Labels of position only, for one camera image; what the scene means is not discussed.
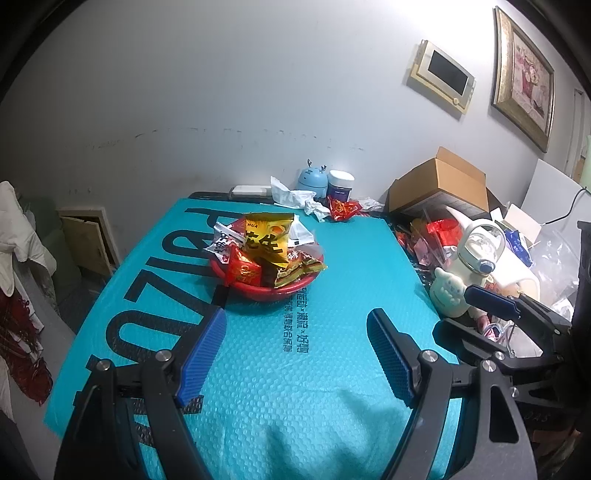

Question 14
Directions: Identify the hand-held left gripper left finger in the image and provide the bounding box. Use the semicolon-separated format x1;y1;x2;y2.
58;307;227;480

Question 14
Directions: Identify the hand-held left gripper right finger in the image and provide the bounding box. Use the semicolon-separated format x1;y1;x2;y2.
367;308;539;480

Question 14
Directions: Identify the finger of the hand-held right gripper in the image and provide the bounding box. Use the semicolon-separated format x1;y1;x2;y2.
436;319;564;374
465;285;573;342

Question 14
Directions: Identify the red plastic basket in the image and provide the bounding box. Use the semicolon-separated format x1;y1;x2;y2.
209;217;325;304

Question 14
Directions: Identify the red gold print snack packet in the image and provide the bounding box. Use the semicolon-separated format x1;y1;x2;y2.
224;243;263;288

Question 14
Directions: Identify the white black print snack packet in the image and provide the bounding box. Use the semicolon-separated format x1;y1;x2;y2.
205;222;246;260

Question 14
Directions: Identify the yellow snack packet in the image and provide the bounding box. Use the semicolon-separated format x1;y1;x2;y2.
243;211;315;267

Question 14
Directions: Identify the cream character toy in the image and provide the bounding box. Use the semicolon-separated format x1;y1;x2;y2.
429;268;472;318

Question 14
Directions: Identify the clear bag of red packets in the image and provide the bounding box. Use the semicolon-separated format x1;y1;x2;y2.
394;217;462;268

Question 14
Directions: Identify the teal bubble mat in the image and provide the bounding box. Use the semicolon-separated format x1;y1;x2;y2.
44;196;468;480

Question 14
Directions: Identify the white board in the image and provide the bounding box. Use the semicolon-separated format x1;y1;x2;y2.
521;158;585;232

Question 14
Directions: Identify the cardboard box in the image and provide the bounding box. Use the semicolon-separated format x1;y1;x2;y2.
385;146;491;223

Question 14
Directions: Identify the red crumpled snack packet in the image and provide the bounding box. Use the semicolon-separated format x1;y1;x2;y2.
329;197;364;223

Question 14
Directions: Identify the white power bank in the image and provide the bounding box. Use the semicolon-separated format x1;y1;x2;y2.
230;185;273;199

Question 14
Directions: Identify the red patterned cloth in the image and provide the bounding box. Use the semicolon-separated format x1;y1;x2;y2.
0;290;55;408

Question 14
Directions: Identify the white lidded dark jar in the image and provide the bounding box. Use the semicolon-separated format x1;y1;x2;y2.
327;170;356;202

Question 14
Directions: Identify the white crumpled tissue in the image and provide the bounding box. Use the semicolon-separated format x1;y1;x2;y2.
270;175;332;223

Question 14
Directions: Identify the blue antlered humidifier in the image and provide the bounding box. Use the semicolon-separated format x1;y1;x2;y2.
296;159;330;191

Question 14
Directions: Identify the white padded jacket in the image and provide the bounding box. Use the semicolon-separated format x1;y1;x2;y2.
0;180;57;297

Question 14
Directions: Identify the gold framed picture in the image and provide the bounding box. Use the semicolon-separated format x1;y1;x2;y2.
490;6;556;154

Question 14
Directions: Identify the white bottle with handle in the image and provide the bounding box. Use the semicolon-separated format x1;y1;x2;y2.
454;218;542;298

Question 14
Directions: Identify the black cable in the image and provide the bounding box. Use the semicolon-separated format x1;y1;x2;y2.
542;186;589;228

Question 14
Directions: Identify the wooden framed wall panel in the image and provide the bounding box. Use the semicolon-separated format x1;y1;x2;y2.
57;205;119;278

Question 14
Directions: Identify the wall intercom panel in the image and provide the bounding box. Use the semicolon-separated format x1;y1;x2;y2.
407;39;476;114

